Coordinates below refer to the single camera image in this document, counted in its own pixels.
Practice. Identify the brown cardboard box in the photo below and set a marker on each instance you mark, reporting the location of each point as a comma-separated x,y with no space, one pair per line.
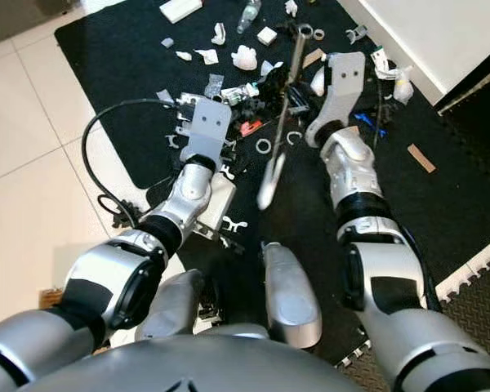
51,298

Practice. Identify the black crumpled wrapper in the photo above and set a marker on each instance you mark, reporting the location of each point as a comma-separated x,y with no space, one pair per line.
273,82

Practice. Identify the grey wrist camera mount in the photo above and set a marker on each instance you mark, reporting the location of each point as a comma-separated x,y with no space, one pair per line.
345,82
211,122

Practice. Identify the flat white box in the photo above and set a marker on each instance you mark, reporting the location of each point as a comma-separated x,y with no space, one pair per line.
222,204

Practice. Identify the small blue plastic piece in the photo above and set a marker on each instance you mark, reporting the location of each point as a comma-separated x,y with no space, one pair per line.
363,121

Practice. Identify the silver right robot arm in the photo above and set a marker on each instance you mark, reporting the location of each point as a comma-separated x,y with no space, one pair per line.
392,269

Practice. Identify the grey plastic clip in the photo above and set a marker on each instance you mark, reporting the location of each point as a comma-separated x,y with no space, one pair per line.
357,33

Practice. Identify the silver robot leg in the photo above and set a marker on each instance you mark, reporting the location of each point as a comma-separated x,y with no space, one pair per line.
171,306
290,294

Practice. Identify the silver left robot leg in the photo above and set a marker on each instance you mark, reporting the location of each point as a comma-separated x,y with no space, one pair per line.
171,306

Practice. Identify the small white block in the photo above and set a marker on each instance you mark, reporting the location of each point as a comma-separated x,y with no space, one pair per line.
267,35

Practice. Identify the small red plastic piece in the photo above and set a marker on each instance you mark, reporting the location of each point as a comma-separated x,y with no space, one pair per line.
249,128

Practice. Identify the white rectangular box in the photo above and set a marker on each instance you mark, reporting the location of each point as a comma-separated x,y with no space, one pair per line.
180,8

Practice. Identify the clear plastic bottle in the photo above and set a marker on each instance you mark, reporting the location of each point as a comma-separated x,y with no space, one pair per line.
249,12

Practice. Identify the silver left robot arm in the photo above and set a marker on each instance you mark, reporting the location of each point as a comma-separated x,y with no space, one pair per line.
139,278

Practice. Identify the small white paper scrap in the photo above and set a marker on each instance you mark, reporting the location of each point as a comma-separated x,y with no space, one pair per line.
184,55

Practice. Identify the crumpled white paper ball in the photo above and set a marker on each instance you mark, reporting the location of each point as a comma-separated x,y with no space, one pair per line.
245,57

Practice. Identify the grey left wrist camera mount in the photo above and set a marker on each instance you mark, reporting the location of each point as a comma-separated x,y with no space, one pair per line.
211,122

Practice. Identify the silver right robot leg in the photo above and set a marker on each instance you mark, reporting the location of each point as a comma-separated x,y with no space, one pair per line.
290,294

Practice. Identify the black floor mat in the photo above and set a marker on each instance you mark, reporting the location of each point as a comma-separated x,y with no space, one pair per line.
98,57

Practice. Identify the brown cardboard strip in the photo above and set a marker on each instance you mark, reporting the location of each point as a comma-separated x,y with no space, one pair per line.
421,158
313,57

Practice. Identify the white cabinet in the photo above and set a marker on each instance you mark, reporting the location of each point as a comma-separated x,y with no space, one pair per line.
441,33

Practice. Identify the small grey plastic piece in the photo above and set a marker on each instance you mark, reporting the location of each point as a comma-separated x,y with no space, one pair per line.
167,42

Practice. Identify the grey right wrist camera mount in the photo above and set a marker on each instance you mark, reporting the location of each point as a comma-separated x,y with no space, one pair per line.
345,82

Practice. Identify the white plastic bag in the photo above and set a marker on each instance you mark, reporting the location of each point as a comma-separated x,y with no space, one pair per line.
404,86

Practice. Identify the white plastic bracket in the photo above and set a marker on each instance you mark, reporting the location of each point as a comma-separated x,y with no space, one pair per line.
233,226

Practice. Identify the grey robot torso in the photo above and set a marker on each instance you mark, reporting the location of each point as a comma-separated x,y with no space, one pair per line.
196,371

